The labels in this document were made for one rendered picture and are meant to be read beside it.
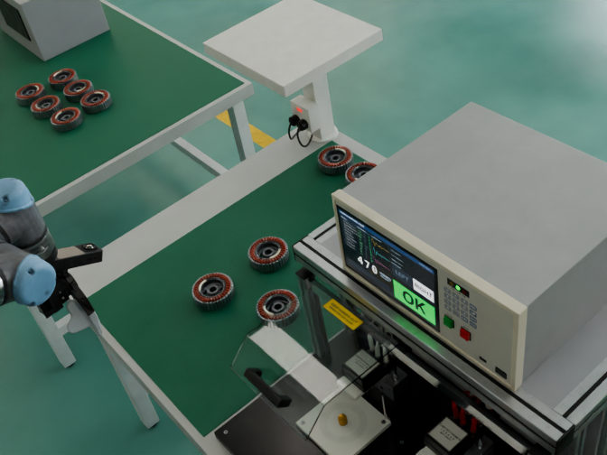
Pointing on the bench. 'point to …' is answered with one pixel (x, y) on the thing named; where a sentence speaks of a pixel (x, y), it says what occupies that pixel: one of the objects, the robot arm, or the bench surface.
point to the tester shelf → (580, 401)
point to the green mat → (264, 195)
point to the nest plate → (350, 432)
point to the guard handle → (266, 388)
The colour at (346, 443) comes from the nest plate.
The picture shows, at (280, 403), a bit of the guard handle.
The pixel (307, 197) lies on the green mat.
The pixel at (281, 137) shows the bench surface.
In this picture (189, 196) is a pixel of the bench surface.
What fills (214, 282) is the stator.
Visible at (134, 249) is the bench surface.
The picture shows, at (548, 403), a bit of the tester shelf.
